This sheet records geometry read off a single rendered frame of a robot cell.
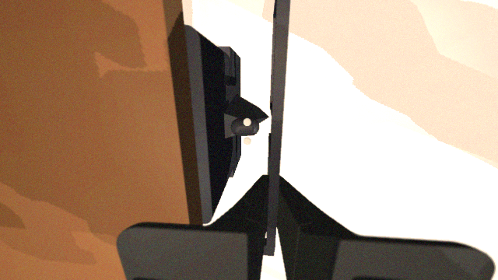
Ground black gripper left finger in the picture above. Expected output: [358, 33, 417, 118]
[117, 174, 269, 280]

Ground black glasses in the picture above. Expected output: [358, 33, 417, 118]
[264, 0, 291, 257]

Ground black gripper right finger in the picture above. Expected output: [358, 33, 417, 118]
[277, 176, 496, 280]

